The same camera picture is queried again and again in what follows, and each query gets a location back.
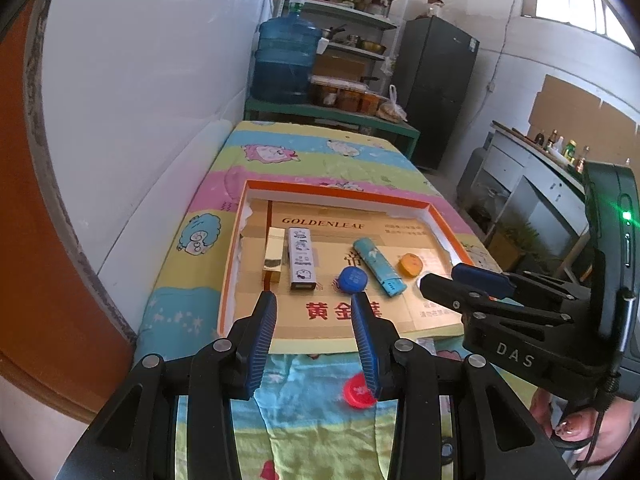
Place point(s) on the grey kitchen counter cabinet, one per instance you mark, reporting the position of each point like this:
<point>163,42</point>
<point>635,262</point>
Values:
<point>509,177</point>

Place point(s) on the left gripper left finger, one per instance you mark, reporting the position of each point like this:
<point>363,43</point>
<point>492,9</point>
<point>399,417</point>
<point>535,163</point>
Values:
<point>134,435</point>

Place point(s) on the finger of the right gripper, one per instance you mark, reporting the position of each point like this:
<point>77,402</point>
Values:
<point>467,300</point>
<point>526,288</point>

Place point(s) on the plastic bag of food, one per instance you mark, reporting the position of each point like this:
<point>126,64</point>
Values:
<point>390,110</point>

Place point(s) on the red wooden door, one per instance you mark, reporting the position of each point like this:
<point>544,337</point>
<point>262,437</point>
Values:
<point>62,340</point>

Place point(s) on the metal storage shelf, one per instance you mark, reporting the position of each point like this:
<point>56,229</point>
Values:
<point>363,36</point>

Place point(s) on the gold rectangular box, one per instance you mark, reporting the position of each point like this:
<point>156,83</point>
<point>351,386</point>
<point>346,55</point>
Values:
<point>273,258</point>

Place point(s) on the black refrigerator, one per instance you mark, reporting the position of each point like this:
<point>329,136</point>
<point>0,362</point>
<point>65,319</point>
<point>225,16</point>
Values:
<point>432,75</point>

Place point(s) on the blue water jug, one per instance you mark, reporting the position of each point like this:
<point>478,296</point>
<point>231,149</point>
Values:
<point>284,59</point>

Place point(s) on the orange bottle cap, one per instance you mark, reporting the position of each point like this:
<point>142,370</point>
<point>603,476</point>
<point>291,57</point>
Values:
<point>410,265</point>

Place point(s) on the orange shallow cardboard tray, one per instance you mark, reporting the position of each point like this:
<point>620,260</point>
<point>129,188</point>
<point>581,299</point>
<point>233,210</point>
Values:
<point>318,321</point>

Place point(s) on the colourful cartoon bed quilt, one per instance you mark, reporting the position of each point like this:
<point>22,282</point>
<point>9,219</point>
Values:
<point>309,418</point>

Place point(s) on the green low table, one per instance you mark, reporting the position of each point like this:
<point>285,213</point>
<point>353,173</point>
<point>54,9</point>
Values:
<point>253,108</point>

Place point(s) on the teal cigarette pack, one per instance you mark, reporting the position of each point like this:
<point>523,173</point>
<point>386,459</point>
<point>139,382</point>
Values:
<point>380,267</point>

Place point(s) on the white cartoon print box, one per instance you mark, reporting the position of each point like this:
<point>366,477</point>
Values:
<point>301,260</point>

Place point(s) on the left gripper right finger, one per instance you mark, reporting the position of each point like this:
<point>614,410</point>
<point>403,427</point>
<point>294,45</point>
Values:
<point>495,436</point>

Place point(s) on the blue bottle cap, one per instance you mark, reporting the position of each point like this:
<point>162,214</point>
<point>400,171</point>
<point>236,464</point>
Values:
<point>352,280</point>

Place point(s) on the red bottle cap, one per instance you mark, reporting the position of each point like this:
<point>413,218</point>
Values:
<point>357,394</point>

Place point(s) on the person's right hand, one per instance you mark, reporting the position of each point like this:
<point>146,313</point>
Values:
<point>618,422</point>

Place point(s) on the potted green plant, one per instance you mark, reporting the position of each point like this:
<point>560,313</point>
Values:
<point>516,246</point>

